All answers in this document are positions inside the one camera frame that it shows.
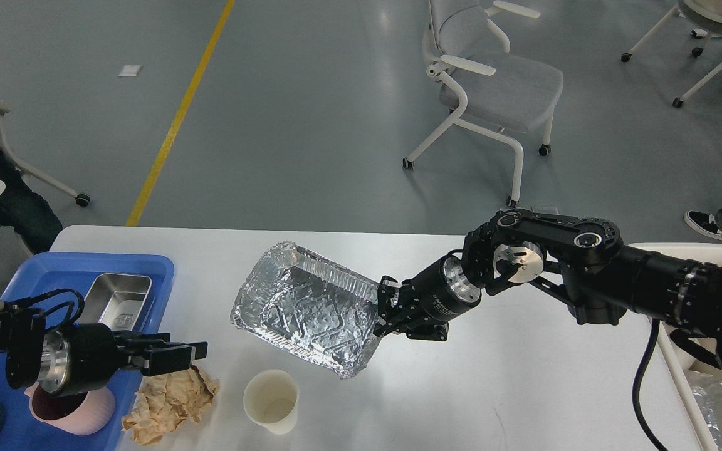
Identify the floor outlet plate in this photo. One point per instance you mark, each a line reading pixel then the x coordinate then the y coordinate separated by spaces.
pixel 514 211
pixel 544 210

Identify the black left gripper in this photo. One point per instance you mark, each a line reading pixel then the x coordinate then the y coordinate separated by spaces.
pixel 84 357

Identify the small stainless steel tray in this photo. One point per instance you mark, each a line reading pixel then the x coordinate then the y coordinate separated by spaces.
pixel 119 301

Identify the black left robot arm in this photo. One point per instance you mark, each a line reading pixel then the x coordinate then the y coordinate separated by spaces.
pixel 23 325

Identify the grey white office chair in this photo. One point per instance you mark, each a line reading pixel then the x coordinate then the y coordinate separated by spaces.
pixel 487 89

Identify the aluminium foil tray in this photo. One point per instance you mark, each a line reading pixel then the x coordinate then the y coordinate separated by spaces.
pixel 311 307

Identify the right floor outlet plate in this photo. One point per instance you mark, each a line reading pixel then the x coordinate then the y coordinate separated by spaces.
pixel 544 210

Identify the blue plastic tray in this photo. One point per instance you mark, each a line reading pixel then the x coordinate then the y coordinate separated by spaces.
pixel 47 271

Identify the brown paper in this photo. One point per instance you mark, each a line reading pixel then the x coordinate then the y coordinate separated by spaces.
pixel 163 403

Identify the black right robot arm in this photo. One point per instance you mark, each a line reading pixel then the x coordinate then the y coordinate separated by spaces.
pixel 579 261

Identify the pink ribbed mug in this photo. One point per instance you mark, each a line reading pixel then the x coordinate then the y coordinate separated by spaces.
pixel 82 414

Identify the white paper scrap on floor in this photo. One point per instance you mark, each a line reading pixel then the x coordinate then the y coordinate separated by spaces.
pixel 129 70

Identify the cream plastic bin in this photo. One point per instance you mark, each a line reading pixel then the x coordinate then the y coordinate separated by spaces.
pixel 679 362

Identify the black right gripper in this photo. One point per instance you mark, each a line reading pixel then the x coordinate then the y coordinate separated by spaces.
pixel 422 306

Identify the foil tray in bin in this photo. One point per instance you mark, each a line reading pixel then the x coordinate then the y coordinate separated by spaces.
pixel 707 391

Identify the cream paper cup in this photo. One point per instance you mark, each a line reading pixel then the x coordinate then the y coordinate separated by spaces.
pixel 271 400

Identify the left floor outlet plate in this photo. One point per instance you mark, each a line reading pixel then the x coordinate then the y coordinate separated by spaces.
pixel 514 211

